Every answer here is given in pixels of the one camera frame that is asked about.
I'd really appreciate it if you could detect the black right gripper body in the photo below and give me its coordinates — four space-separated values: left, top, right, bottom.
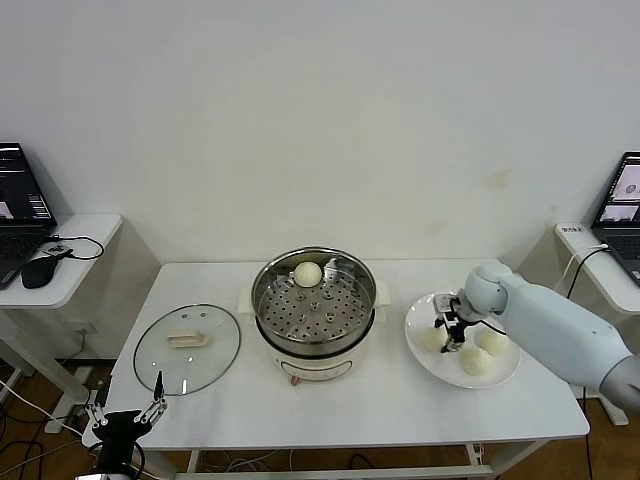
439 298 476 332

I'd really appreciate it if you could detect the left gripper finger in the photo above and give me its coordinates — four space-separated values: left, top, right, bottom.
83 387 110 429
136 369 169 427

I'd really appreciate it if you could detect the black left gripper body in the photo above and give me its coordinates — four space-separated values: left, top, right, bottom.
93 409 144 470

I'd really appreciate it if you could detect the white steamed baozi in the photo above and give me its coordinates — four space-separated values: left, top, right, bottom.
458 347 493 378
474 328 512 358
421 327 451 356
292 261 323 289

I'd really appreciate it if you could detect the round glass pot lid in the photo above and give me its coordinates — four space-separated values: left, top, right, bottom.
133 303 243 398

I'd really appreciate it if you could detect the perforated steel steamer basket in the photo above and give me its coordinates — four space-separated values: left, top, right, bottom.
251 246 378 352

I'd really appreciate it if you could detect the round white plate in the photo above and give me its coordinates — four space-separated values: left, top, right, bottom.
404 291 522 391

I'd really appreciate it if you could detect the white floor power strip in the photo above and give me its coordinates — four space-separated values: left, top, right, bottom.
43 407 97 434

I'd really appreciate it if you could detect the white side desk with mouse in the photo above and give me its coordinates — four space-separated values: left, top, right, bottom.
0 213 124 417

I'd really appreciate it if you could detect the cream electric cooking pot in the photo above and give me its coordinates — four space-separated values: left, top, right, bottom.
238 277 394 389

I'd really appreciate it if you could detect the black computer mouse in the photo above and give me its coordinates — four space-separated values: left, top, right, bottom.
21 254 62 290

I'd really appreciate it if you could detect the white side desk with label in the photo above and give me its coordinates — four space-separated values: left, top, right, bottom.
553 222 640 427

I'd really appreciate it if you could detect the dark laptop with pink screen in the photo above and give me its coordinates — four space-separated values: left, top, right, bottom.
589 152 640 289

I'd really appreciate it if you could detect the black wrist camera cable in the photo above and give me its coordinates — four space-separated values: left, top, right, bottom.
474 319 508 338

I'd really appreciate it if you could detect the white laptop cable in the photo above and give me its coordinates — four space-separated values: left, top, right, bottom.
562 243 609 297

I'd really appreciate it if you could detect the thin black hub cable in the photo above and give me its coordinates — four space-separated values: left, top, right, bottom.
49 234 107 262

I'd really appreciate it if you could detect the white table frame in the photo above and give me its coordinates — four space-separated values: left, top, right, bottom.
184 439 497 480

